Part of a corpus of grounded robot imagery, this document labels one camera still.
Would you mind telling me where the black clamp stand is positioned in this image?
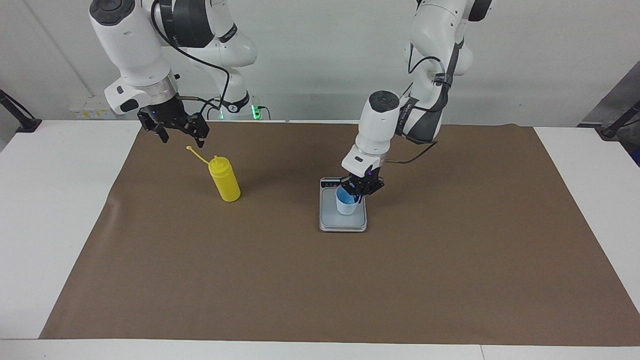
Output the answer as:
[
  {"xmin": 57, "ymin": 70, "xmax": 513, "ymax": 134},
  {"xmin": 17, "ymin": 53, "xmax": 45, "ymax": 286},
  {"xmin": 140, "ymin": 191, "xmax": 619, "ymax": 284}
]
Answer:
[
  {"xmin": 595, "ymin": 100, "xmax": 640, "ymax": 139},
  {"xmin": 0, "ymin": 89, "xmax": 42, "ymax": 133}
]

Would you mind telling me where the brown table mat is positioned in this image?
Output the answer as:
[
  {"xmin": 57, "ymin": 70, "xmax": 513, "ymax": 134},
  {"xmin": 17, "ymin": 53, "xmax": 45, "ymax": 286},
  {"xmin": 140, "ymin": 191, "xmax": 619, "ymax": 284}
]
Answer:
[{"xmin": 39, "ymin": 120, "xmax": 640, "ymax": 347}]

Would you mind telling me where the yellow squeeze bottle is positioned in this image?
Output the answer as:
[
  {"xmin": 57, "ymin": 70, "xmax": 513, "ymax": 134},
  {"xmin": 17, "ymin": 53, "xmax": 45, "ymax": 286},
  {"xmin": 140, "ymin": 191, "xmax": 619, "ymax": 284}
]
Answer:
[{"xmin": 186, "ymin": 145, "xmax": 241, "ymax": 203}]

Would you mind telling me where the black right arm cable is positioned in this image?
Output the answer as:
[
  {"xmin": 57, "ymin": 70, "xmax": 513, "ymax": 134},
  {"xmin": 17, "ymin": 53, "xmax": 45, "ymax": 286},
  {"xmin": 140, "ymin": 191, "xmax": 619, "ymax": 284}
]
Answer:
[{"xmin": 150, "ymin": 0, "xmax": 232, "ymax": 121}]

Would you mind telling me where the dark grey background panel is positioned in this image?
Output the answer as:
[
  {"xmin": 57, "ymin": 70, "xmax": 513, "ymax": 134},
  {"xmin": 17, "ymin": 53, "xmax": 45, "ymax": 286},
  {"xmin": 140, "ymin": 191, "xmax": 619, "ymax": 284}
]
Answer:
[{"xmin": 577, "ymin": 62, "xmax": 640, "ymax": 168}]

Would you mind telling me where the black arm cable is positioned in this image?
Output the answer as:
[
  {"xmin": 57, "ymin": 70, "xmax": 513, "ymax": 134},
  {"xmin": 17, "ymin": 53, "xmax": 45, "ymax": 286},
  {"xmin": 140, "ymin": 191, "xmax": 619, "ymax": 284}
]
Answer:
[
  {"xmin": 387, "ymin": 42, "xmax": 453, "ymax": 165},
  {"xmin": 150, "ymin": 0, "xmax": 232, "ymax": 121}
]

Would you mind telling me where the light blue plastic cup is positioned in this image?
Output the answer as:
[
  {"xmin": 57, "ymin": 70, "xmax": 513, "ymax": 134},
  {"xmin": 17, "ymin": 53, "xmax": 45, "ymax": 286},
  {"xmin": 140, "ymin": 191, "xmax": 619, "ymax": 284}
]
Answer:
[{"xmin": 335, "ymin": 186, "xmax": 361, "ymax": 216}]

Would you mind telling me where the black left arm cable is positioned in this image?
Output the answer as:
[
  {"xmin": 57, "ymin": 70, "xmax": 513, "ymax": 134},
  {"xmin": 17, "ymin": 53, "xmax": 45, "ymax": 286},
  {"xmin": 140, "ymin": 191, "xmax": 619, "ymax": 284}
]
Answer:
[{"xmin": 387, "ymin": 42, "xmax": 453, "ymax": 165}]

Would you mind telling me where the silver digital kitchen scale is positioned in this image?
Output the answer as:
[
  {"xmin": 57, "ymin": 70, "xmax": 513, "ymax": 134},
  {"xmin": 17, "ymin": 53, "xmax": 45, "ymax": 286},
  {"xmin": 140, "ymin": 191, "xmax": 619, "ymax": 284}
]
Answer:
[{"xmin": 319, "ymin": 176, "xmax": 368, "ymax": 233}]

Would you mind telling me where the white wall socket box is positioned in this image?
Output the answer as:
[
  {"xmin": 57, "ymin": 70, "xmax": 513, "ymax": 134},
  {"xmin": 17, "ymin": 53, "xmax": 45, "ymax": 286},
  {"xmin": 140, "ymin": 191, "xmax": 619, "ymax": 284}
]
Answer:
[{"xmin": 69, "ymin": 97, "xmax": 113, "ymax": 120}]

